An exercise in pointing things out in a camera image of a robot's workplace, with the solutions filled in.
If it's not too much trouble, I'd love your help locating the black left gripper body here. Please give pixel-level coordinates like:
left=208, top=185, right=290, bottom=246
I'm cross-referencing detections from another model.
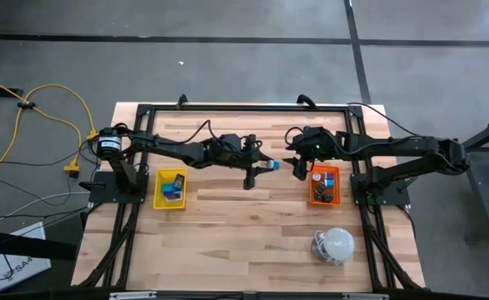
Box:
left=243, top=132, right=262, bottom=191

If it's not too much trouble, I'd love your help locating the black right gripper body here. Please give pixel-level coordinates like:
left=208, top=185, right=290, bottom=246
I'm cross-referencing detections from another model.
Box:
left=292, top=126, right=325, bottom=182

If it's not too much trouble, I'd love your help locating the orange plastic basket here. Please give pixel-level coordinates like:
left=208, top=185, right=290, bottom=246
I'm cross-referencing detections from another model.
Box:
left=308, top=162, right=343, bottom=206

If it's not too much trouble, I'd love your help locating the white globe lamp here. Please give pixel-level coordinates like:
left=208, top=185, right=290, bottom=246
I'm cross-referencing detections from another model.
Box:
left=310, top=227, right=356, bottom=265

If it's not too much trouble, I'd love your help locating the yellow plastic basket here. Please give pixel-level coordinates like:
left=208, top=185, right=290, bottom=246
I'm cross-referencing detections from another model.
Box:
left=152, top=167, right=187, bottom=210

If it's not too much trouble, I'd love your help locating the black metal table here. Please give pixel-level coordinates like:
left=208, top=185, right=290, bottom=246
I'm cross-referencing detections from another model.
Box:
left=446, top=114, right=489, bottom=243

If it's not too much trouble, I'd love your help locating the black beam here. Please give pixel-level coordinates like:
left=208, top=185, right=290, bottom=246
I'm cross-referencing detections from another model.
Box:
left=0, top=227, right=78, bottom=262

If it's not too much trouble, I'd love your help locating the white cardboard box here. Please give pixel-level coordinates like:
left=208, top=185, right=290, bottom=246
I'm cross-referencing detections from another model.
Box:
left=0, top=222, right=52, bottom=293

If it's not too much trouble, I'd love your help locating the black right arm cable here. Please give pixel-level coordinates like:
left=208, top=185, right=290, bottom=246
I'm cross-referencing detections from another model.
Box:
left=284, top=126, right=312, bottom=148

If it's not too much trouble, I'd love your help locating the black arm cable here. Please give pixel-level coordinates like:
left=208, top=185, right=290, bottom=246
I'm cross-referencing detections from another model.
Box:
left=284, top=126, right=312, bottom=148
left=154, top=119, right=220, bottom=147

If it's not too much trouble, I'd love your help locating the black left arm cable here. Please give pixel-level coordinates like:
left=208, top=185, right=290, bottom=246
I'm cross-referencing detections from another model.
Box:
left=154, top=119, right=220, bottom=147

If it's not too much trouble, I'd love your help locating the black frame cable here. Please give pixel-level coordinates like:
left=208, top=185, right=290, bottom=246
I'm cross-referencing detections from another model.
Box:
left=338, top=101, right=432, bottom=138

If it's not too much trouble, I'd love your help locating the white lamp cable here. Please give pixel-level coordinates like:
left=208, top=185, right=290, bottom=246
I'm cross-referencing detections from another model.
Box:
left=312, top=231, right=342, bottom=265

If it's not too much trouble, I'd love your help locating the silver bracket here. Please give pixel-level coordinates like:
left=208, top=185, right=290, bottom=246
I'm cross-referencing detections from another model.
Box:
left=109, top=291, right=157, bottom=300
left=342, top=293, right=389, bottom=300

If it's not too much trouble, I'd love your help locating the white floor cable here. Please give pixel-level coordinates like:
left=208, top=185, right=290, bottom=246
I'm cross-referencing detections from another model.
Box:
left=0, top=191, right=92, bottom=230

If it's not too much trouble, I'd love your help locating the yellow extension cable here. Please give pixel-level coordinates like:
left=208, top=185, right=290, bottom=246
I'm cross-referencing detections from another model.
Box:
left=0, top=71, right=102, bottom=193

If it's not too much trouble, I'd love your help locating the black floor cable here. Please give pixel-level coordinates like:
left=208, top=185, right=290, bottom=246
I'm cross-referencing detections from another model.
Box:
left=0, top=156, right=68, bottom=166

